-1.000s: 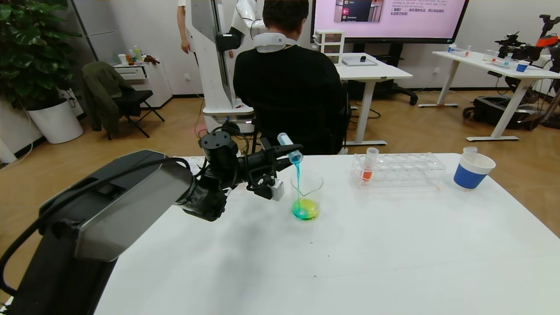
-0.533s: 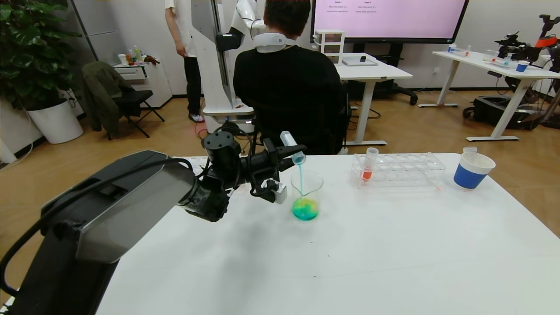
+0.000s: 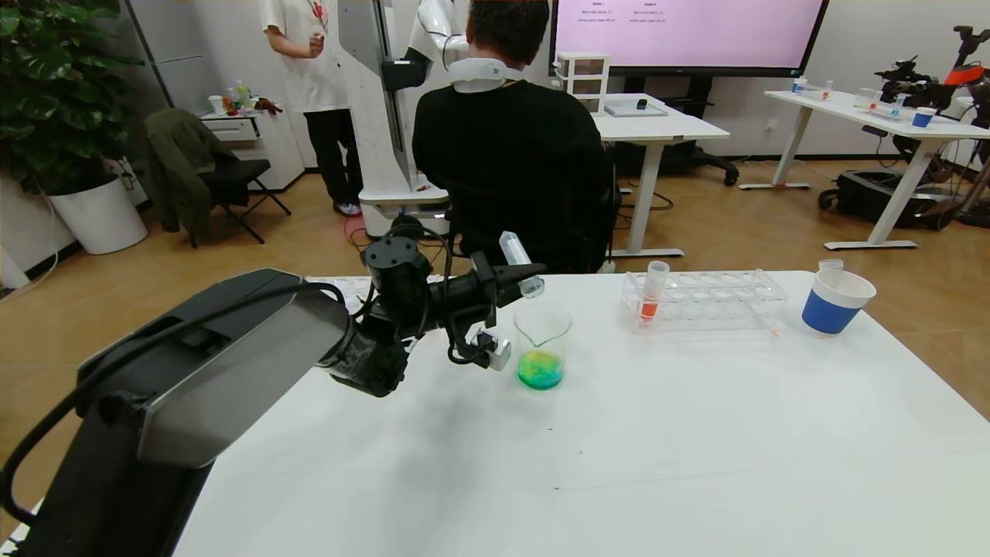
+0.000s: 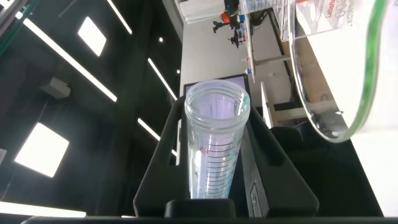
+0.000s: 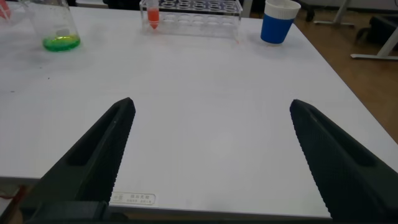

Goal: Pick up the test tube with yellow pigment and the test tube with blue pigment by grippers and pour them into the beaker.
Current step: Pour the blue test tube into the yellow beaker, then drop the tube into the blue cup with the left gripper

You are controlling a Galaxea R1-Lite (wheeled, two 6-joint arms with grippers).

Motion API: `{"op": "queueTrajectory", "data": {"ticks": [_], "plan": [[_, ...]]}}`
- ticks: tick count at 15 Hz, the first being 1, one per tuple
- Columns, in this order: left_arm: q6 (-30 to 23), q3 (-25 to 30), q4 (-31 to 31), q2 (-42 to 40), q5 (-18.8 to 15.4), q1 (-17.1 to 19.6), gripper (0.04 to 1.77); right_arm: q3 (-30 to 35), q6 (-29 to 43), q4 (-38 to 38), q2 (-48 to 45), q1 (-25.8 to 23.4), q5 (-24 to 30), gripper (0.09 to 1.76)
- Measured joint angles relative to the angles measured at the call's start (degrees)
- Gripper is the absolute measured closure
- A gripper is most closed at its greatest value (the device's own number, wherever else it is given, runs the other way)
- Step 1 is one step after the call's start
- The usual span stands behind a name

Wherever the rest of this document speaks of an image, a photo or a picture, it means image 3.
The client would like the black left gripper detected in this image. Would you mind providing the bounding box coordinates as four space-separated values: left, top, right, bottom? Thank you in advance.
443 251 547 329

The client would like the blue pigment test tube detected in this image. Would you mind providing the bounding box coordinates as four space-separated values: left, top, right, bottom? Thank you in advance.
499 231 545 299

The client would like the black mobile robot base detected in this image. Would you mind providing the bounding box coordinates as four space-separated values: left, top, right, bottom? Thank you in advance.
818 172 960 233

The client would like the glass beaker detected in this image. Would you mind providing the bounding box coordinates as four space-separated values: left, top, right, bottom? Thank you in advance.
514 304 573 390

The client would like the orange pigment test tube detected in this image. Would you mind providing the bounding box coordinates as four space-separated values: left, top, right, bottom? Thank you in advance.
639 261 671 321

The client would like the clear plastic test tube rack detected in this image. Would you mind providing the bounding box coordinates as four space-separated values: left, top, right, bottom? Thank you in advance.
623 269 788 333
306 275 372 310

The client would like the background clear tube rack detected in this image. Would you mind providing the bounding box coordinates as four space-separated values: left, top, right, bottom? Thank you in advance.
855 89 907 121

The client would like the black office chair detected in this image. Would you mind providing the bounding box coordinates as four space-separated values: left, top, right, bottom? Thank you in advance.
449 182 623 275

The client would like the seated person in black sweater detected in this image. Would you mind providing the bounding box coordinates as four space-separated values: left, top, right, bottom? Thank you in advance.
411 0 620 275

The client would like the white humanoid robot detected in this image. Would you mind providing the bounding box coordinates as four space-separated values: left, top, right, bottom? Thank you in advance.
338 0 469 241

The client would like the white neck device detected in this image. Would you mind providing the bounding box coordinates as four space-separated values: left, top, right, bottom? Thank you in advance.
449 58 507 94

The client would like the white desktop drawer box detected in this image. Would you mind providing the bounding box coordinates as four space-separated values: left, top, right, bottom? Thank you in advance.
555 52 610 115

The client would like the grey tablet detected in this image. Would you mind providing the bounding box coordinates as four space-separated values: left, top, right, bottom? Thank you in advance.
605 101 667 119

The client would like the white office desk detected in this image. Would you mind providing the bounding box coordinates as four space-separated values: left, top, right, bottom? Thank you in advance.
596 93 729 258

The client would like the white drawer cabinet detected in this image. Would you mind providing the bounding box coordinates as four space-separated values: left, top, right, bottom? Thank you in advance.
201 107 307 193

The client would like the black display stand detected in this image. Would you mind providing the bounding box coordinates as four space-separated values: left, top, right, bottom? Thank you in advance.
619 76 739 189

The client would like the black folding chair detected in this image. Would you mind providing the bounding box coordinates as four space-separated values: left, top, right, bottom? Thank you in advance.
189 159 293 248

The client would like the standing person in white shirt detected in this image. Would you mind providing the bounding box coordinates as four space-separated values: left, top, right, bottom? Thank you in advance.
259 0 364 217

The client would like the large display screen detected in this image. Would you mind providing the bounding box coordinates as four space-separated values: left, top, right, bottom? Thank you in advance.
551 0 830 78

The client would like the blue and white paper cup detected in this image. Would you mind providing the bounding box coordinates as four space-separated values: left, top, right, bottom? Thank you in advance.
801 270 877 336

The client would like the olive green jacket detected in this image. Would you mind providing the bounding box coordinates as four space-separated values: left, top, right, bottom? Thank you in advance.
146 109 241 241

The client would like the long white standing desk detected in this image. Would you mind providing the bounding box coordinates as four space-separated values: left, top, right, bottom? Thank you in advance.
739 91 990 251

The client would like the white plant pot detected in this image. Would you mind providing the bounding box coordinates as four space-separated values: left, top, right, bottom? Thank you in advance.
48 176 149 256

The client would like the large green potted plant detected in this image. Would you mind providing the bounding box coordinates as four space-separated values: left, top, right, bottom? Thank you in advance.
0 0 148 198

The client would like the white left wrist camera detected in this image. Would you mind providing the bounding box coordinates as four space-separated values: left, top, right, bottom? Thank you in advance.
470 328 513 372

